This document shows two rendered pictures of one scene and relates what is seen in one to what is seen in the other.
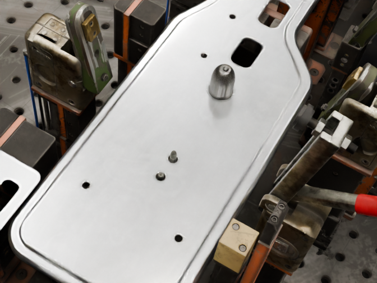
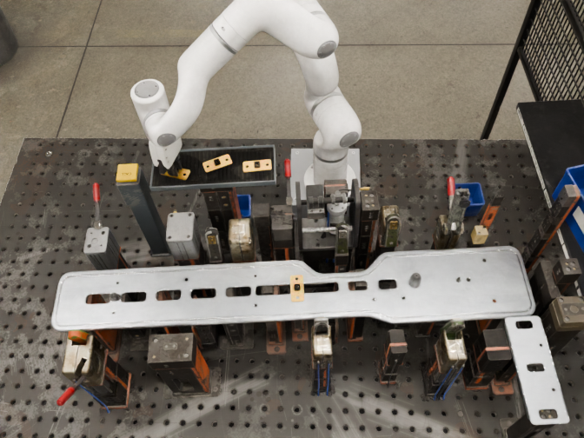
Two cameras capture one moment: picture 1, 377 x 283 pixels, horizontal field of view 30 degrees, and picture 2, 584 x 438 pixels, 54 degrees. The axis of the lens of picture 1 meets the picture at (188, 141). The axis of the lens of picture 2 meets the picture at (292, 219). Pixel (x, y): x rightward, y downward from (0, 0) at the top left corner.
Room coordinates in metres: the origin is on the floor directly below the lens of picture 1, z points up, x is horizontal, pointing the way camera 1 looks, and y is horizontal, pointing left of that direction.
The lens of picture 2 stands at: (1.12, 0.52, 2.52)
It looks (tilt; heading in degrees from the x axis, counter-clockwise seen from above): 58 degrees down; 250
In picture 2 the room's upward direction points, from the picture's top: 4 degrees counter-clockwise
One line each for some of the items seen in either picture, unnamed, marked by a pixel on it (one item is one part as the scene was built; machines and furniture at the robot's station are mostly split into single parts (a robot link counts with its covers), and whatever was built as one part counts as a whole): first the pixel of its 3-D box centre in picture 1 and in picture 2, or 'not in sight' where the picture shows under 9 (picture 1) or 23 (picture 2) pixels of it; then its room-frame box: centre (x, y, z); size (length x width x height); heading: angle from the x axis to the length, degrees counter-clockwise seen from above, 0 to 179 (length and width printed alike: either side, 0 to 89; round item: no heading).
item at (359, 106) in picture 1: (341, 172); (385, 245); (0.53, -0.23, 0.88); 0.11 x 0.09 x 0.37; 69
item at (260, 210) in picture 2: not in sight; (266, 242); (0.88, -0.39, 0.90); 0.05 x 0.05 x 0.40; 69
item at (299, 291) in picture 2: not in sight; (296, 287); (0.87, -0.15, 1.01); 0.08 x 0.04 x 0.01; 69
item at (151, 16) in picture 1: (136, 68); (393, 358); (0.68, 0.10, 0.84); 0.11 x 0.08 x 0.29; 69
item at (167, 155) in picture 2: not in sight; (165, 143); (1.07, -0.58, 1.29); 0.10 x 0.07 x 0.11; 48
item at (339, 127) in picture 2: not in sight; (335, 132); (0.56, -0.56, 1.11); 0.19 x 0.12 x 0.24; 91
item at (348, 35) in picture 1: (330, 93); (340, 273); (0.70, -0.21, 0.84); 0.04 x 0.03 x 0.29; 159
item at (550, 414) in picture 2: not in sight; (528, 426); (0.43, 0.43, 0.84); 0.11 x 0.06 x 0.29; 69
